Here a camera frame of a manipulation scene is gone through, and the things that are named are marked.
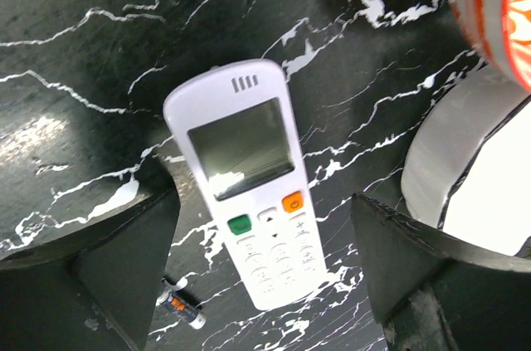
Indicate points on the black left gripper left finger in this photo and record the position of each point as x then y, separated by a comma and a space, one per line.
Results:
94, 289

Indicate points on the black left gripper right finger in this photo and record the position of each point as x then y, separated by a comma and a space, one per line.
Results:
431, 291

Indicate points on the white remote control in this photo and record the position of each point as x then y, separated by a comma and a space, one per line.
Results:
235, 127

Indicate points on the white scalloped bowl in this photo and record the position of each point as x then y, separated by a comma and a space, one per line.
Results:
467, 171

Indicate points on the red patterned small bowl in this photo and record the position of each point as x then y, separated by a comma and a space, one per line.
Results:
499, 30

